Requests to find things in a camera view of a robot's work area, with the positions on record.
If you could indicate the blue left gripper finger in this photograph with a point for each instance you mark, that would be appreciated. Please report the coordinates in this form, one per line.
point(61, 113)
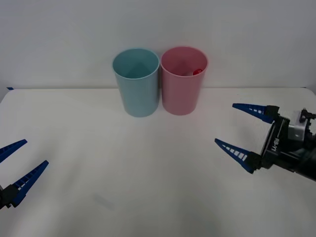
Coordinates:
point(24, 184)
point(10, 149)

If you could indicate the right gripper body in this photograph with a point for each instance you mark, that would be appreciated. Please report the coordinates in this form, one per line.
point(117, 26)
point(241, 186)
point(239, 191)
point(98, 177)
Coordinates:
point(279, 148)

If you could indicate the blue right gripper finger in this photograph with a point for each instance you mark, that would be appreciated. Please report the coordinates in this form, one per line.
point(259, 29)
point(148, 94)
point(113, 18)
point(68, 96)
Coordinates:
point(243, 156)
point(259, 109)

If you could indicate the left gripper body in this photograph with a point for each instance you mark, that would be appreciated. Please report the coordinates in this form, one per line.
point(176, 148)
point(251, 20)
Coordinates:
point(3, 198)

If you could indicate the clear bottle with red cap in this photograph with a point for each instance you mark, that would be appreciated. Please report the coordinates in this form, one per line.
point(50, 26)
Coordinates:
point(197, 71)

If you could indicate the pink plastic bin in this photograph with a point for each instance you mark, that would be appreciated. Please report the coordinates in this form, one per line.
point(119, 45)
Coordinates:
point(181, 96)

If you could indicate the pale blue plastic bin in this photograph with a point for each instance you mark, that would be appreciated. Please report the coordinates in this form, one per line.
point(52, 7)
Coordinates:
point(138, 96)

